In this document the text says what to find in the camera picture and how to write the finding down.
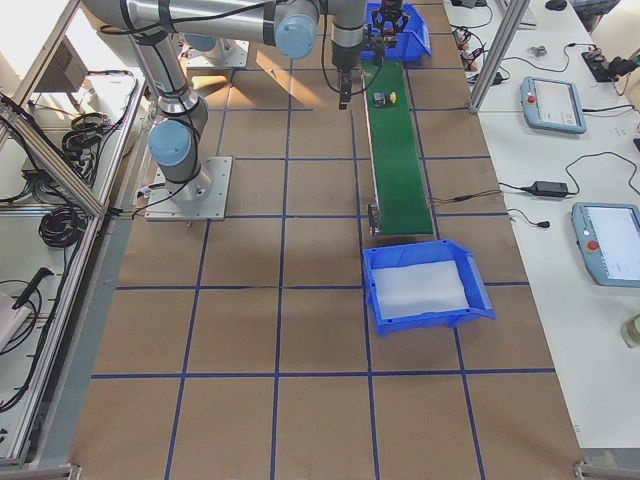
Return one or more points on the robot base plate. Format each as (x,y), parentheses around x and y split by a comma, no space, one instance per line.
(204,198)

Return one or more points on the black power adapter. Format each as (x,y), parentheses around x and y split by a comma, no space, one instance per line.
(550,189)

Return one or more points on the white foam sheet target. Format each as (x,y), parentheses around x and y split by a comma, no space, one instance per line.
(419,288)

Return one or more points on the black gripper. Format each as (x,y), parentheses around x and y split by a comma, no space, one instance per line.
(344,58)

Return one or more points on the blue source bin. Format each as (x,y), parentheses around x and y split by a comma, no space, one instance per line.
(408,46)

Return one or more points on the teach pendant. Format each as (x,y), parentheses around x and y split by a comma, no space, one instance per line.
(608,239)
(552,105)

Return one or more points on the blue target bin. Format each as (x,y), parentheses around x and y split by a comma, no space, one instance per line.
(480,305)

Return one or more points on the far teach pendant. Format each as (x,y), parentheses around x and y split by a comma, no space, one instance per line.
(552,105)

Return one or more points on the near teach pendant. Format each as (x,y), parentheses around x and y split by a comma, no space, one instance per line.
(608,239)

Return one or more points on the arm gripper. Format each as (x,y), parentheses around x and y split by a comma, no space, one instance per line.
(391,7)

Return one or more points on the aluminium frame post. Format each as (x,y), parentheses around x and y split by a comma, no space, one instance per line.
(502,40)

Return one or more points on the green conveyor belt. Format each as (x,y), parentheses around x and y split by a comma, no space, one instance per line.
(400,205)

